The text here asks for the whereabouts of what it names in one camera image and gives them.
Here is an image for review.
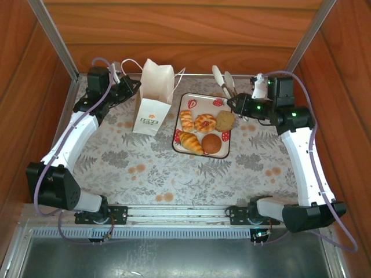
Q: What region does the white paper bag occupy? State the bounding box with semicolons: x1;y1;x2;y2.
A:
121;58;186;136

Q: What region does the ring-shaped fake danish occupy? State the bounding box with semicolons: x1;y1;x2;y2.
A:
194;114;217;134

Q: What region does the round brown fake bun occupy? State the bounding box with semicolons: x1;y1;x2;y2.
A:
201;133;223;154

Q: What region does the twisted glazed fake pastry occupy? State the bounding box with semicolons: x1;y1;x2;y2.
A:
179;109;195;133

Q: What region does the golden fake croissant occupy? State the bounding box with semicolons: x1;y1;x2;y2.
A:
178;131;204;156

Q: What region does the brown fake cookie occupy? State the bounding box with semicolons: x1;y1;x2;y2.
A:
214;111;236;133

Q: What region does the strawberry print rectangular plate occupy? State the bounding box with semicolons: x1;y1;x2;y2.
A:
172;92;234;159

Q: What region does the floral tablecloth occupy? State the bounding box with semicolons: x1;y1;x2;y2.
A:
62;75;299;207

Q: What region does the small circuit board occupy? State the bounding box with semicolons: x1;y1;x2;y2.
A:
250;228;273;247

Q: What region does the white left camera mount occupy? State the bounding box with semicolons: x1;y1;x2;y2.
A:
109;62;120;85

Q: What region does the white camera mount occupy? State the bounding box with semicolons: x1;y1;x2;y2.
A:
250;73;268;100
109;62;120;85

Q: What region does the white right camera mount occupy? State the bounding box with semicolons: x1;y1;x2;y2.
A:
250;73;268;100

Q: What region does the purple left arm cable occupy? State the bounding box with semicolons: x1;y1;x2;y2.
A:
34;57;117;246

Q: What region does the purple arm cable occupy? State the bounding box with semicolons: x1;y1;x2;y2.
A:
34;57;117;246
254;71;359;253

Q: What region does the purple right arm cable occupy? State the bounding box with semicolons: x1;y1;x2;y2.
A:
254;71;359;253

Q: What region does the aluminium frame post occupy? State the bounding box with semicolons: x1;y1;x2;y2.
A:
27;0;79;81
278;0;337;85

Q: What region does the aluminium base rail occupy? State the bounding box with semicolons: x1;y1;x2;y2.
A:
108;204;250;226

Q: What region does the red wire with connector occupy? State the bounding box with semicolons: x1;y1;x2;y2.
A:
103;215;115;241

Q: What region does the grey slotted cable duct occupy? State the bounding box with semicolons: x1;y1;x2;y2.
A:
33;225;273;240

